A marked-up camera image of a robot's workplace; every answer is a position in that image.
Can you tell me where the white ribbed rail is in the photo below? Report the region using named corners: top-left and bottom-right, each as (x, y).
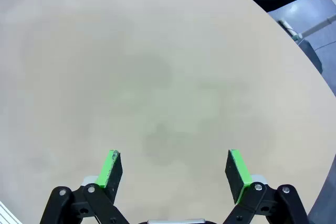
top-left (0, 200), bottom-right (22, 224)

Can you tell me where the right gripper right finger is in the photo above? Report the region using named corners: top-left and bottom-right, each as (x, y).
top-left (222, 149), bottom-right (309, 224)

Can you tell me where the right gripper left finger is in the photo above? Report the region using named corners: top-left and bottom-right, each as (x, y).
top-left (39, 150), bottom-right (132, 224)

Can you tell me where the grey metal table leg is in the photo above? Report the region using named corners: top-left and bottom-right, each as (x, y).
top-left (299, 15), bottom-right (336, 38)

